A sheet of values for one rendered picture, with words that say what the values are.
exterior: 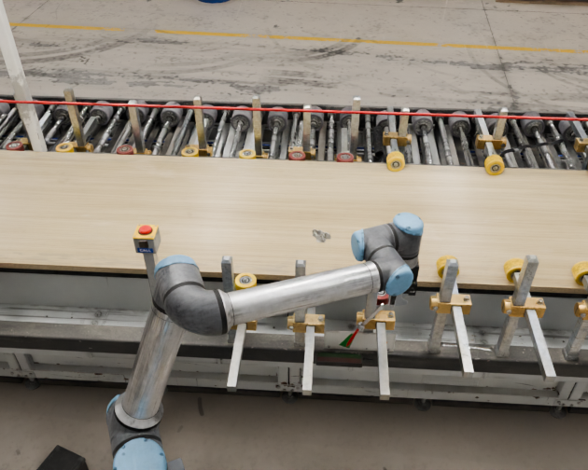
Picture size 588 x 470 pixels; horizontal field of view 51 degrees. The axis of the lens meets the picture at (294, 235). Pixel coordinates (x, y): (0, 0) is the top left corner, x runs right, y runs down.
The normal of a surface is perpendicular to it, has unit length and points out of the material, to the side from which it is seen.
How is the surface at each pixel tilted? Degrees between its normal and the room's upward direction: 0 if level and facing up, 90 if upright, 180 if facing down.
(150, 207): 0
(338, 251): 0
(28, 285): 90
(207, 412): 0
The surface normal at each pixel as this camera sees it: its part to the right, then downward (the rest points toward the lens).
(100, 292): -0.07, 0.64
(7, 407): 0.00, -0.76
